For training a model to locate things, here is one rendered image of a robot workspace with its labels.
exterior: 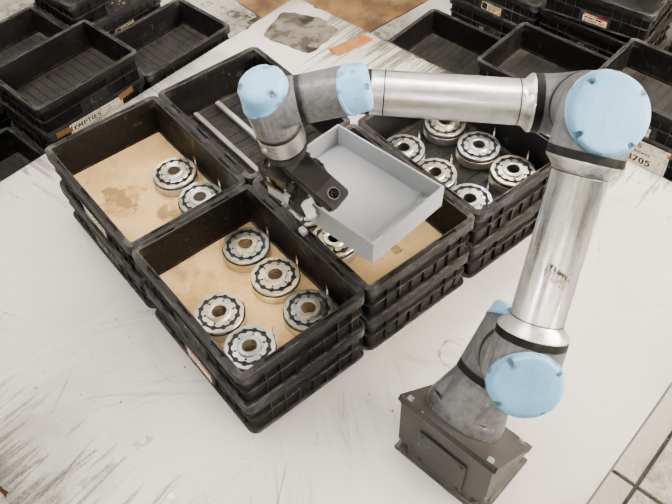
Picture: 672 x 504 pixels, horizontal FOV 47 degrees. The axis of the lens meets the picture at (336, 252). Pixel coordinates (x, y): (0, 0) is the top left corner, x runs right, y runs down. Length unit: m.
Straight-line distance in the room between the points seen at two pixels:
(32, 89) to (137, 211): 1.12
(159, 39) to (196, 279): 1.63
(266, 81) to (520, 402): 0.62
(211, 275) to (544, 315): 0.75
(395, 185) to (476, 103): 0.31
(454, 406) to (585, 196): 0.44
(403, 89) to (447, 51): 1.91
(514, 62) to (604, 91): 1.82
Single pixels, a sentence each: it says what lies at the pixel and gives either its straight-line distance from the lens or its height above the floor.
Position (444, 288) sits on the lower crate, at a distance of 1.74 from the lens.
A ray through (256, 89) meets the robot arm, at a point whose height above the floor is 1.42.
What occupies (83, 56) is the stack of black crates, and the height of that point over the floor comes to 0.49.
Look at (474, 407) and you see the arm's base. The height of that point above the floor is 0.91.
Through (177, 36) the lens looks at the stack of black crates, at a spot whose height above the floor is 0.38.
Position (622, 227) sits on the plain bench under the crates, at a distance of 1.99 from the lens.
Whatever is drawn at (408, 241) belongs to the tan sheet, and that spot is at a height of 0.83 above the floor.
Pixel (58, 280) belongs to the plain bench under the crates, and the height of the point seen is 0.70.
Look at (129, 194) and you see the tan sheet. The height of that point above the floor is 0.83.
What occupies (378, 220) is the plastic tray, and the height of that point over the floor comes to 1.04.
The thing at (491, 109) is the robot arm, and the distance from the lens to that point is 1.28.
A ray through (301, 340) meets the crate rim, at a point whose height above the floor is 0.93.
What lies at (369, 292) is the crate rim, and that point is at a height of 0.92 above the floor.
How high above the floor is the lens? 2.12
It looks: 50 degrees down
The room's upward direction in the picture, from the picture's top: 3 degrees counter-clockwise
